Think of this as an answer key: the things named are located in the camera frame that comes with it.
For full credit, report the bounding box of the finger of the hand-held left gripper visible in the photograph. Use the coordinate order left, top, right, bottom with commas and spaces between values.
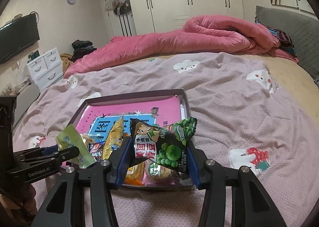
37, 146, 81, 168
14, 145, 60, 161

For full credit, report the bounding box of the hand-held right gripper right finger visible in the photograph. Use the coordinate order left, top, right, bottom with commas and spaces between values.
186, 146, 285, 227

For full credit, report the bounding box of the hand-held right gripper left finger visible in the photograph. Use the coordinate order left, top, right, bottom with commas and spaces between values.
31, 137, 132, 227

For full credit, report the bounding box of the green pastry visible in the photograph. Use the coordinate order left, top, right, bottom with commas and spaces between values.
55, 124, 96, 169

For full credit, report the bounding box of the yellow orange snack packet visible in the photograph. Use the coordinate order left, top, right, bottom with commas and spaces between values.
124, 161, 146, 186

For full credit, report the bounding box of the yellow blue snack packet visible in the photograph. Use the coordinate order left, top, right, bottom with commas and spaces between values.
103, 116, 125, 161

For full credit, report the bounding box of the clear bun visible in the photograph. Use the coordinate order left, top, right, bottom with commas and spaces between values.
80, 134, 96, 145

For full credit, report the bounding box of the blue cookie packet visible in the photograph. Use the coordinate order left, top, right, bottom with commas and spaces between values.
88, 142, 105, 163

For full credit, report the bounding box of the green label round cookie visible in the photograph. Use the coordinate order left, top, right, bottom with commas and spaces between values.
145, 161, 175, 185

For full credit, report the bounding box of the dark green pea packet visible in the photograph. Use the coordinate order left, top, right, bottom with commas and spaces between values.
131, 117, 198, 174

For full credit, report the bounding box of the dark shallow cardboard box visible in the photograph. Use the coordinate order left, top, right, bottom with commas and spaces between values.
60, 88, 196, 191

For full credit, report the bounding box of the pink and blue book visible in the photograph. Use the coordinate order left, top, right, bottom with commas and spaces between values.
75, 95, 181, 143

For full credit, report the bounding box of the lilac printed blanket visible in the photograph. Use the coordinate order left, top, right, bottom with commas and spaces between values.
12, 53, 317, 227

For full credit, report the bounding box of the white drawer unit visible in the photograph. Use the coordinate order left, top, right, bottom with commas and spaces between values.
27, 47, 64, 85

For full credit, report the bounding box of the brown knit cloth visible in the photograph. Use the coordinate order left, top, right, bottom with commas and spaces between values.
60, 53, 74, 73

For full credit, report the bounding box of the dark clothes pile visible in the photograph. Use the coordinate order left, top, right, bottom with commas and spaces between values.
71, 40, 97, 62

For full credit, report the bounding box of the pink quilt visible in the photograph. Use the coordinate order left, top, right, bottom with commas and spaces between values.
63, 15, 299, 79

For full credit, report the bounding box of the beige bed sheet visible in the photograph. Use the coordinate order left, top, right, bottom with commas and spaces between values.
147, 53, 319, 143

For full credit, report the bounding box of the coat rack with bags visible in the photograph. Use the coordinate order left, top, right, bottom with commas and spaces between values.
105, 0, 132, 37

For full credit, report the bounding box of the striped clothing pile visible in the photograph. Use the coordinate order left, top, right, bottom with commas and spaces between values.
265, 26, 298, 57

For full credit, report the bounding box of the white wardrobe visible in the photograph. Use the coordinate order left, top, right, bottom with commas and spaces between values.
86, 0, 245, 37

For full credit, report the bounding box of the grey padded headboard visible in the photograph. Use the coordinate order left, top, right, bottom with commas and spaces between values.
255, 5, 319, 80

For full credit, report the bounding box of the black wall television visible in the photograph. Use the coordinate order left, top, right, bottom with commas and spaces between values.
0, 13, 40, 64

